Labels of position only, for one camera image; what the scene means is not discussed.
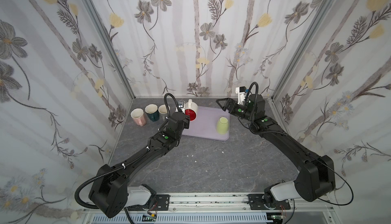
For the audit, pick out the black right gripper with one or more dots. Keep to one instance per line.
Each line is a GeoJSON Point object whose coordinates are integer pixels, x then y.
{"type": "Point", "coordinates": [233, 107]}

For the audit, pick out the white ceramic mug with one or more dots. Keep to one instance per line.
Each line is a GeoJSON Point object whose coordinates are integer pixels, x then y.
{"type": "Point", "coordinates": [191, 109]}

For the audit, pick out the lavender plastic tray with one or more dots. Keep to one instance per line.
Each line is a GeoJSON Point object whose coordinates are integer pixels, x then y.
{"type": "Point", "coordinates": [205, 124]}

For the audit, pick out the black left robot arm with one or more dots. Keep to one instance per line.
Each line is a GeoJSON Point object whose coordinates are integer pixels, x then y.
{"type": "Point", "coordinates": [110, 191]}

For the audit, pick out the small circuit board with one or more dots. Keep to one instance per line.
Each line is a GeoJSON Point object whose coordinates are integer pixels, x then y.
{"type": "Point", "coordinates": [149, 217]}

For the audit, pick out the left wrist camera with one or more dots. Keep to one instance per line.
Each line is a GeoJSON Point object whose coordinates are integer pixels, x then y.
{"type": "Point", "coordinates": [181, 105]}

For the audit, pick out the aluminium corner post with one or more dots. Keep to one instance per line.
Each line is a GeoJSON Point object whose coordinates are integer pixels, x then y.
{"type": "Point", "coordinates": [319, 17]}
{"type": "Point", "coordinates": [104, 36]}

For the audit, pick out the light green ceramic mug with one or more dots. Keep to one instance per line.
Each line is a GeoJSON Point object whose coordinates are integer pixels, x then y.
{"type": "Point", "coordinates": [222, 126]}

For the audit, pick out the aluminium left corner post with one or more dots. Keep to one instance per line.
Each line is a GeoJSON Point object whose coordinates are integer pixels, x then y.
{"type": "Point", "coordinates": [104, 36]}

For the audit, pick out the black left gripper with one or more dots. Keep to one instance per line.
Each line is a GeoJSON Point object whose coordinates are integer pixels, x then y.
{"type": "Point", "coordinates": [186, 121]}

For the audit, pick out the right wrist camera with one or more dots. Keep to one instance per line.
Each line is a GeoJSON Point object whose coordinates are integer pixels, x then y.
{"type": "Point", "coordinates": [241, 93]}

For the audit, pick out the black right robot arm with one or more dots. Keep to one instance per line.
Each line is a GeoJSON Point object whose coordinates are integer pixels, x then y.
{"type": "Point", "coordinates": [316, 176]}

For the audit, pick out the white slotted cable duct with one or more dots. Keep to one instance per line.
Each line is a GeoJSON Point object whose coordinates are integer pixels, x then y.
{"type": "Point", "coordinates": [205, 218]}

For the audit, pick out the grey ceramic mug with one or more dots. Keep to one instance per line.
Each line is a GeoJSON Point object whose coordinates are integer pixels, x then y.
{"type": "Point", "coordinates": [163, 112]}

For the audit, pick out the dark green ceramic mug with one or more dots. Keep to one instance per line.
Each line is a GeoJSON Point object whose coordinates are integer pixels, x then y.
{"type": "Point", "coordinates": [152, 112]}

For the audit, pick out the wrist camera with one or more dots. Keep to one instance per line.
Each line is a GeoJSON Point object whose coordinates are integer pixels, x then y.
{"type": "Point", "coordinates": [241, 93]}
{"type": "Point", "coordinates": [181, 105]}

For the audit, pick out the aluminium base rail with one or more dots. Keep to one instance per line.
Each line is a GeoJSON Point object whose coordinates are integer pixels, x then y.
{"type": "Point", "coordinates": [220, 202]}

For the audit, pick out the pink ceramic mug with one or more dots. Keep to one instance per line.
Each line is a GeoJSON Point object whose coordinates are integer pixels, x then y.
{"type": "Point", "coordinates": [138, 116]}

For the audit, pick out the aluminium right corner post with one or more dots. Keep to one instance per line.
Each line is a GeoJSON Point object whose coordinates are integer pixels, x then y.
{"type": "Point", "coordinates": [319, 17]}

